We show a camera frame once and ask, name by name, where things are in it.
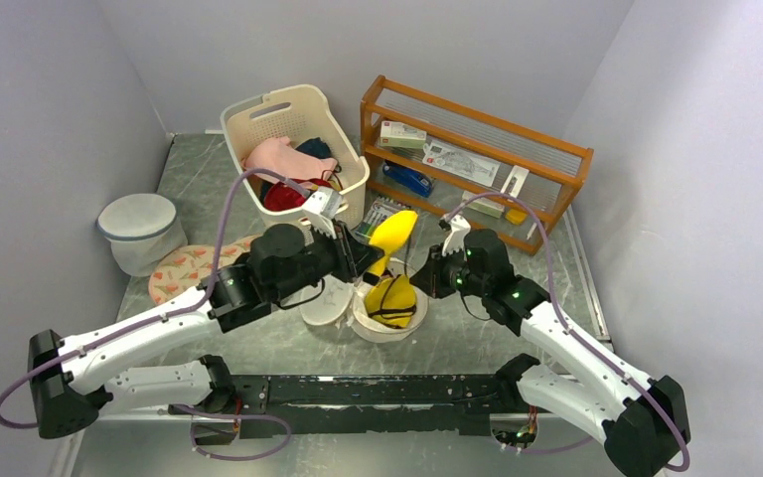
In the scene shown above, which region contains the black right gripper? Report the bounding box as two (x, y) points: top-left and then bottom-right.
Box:
(409, 241), (489, 299)

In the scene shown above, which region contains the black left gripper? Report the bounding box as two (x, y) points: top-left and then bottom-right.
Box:
(271, 217), (386, 301)

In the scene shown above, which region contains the yellow bra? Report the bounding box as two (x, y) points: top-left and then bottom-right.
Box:
(363, 210), (417, 329)

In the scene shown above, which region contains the white mesh laundry bag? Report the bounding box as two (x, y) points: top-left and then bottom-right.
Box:
(299, 258), (428, 343)

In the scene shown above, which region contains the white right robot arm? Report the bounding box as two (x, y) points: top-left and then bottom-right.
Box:
(411, 230), (690, 476)

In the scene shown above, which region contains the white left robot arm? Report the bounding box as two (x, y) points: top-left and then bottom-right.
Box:
(29, 223), (383, 439)

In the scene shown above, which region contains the cream plastic laundry basket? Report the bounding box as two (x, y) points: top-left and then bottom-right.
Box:
(221, 84), (370, 228)

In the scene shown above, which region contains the floral pink bra bag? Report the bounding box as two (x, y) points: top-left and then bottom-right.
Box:
(147, 236), (261, 305)

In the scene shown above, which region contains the pack of coloured markers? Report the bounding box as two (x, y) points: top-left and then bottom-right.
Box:
(354, 196), (409, 239)

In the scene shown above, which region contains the green white box lower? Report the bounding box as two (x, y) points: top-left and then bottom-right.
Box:
(465, 198), (505, 218)

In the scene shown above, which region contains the green white box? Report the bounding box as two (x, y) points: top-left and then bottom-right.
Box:
(379, 120), (427, 149)
(465, 198), (505, 218)

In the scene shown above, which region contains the blue stapler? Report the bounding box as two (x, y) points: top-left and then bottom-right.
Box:
(382, 161), (433, 198)

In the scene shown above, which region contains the red garment in basket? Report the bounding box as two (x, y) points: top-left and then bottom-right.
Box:
(260, 179), (334, 212)

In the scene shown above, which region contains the yellow small block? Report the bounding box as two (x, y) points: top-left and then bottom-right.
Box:
(504, 209), (528, 226)

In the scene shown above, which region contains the dark blue garment in basket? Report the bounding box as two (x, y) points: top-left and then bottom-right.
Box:
(295, 137), (333, 160)

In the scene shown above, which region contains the clear blister pack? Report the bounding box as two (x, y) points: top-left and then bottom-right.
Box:
(421, 138), (501, 187)

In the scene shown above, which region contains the orange wooden shelf rack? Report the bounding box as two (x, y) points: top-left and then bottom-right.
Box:
(360, 76), (594, 254)

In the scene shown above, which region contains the green white box upper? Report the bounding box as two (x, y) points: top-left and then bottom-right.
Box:
(379, 120), (427, 149)

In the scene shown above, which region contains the pink cloth in basket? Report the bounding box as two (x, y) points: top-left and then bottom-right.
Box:
(241, 136), (338, 182)

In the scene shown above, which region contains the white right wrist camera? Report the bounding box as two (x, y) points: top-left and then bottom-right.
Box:
(440, 213), (471, 257)

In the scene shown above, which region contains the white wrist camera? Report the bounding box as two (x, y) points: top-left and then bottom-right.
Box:
(301, 188), (343, 239)
(440, 213), (471, 257)

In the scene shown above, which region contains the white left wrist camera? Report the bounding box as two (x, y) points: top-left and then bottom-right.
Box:
(301, 188), (343, 239)

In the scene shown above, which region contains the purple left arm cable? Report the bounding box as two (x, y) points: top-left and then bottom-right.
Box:
(0, 167), (314, 462)

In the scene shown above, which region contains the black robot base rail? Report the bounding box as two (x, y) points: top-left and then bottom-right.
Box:
(194, 373), (531, 438)

